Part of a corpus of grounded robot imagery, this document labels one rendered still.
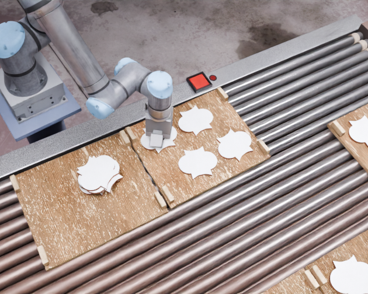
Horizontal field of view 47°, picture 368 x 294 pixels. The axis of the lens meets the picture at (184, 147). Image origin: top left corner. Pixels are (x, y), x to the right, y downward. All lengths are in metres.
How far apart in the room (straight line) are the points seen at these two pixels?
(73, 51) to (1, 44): 0.37
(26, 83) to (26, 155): 0.25
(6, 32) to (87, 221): 0.67
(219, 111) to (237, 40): 1.67
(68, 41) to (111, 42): 1.97
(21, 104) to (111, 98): 0.47
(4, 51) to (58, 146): 0.36
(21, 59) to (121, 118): 0.40
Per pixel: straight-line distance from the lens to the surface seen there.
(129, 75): 1.31
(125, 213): 1.40
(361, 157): 1.67
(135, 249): 1.38
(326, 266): 1.44
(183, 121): 1.56
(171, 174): 1.46
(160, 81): 1.27
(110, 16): 3.36
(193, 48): 3.14
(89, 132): 1.59
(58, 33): 1.20
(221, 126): 1.58
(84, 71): 1.23
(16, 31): 1.54
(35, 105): 1.68
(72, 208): 1.43
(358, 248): 1.50
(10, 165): 1.58
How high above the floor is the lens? 2.23
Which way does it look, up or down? 58 degrees down
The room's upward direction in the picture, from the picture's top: 7 degrees clockwise
